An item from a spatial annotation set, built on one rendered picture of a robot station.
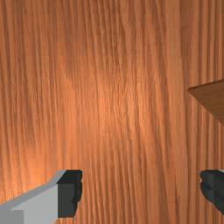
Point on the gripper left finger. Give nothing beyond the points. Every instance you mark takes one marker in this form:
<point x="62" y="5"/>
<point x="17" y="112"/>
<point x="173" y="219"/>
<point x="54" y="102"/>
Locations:
<point x="43" y="201"/>

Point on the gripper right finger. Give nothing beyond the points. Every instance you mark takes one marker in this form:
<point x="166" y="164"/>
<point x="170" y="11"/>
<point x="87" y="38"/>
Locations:
<point x="214" y="186"/>

